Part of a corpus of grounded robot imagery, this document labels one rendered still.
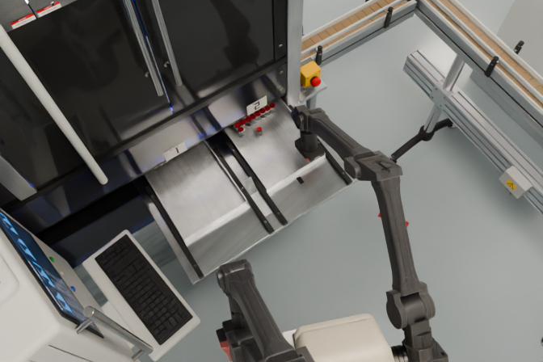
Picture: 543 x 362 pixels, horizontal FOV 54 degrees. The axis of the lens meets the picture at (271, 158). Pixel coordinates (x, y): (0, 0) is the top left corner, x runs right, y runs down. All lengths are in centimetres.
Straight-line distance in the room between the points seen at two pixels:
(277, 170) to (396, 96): 145
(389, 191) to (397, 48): 218
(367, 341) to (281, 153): 92
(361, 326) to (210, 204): 82
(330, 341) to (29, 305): 67
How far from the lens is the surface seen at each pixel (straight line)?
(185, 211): 195
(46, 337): 123
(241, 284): 128
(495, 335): 288
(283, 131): 206
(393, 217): 140
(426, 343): 149
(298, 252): 279
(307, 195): 195
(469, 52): 237
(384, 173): 138
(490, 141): 260
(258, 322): 117
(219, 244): 189
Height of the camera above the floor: 267
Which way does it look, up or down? 63 degrees down
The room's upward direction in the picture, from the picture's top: 3 degrees counter-clockwise
